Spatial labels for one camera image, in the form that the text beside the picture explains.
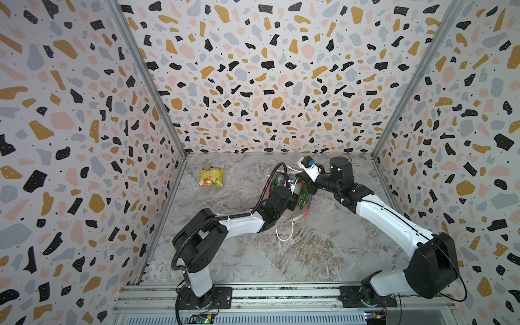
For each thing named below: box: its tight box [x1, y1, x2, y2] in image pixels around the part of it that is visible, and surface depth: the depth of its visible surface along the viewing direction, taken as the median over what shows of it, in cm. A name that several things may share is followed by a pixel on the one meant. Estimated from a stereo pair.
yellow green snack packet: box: [197, 165, 225, 187], surface depth 108 cm
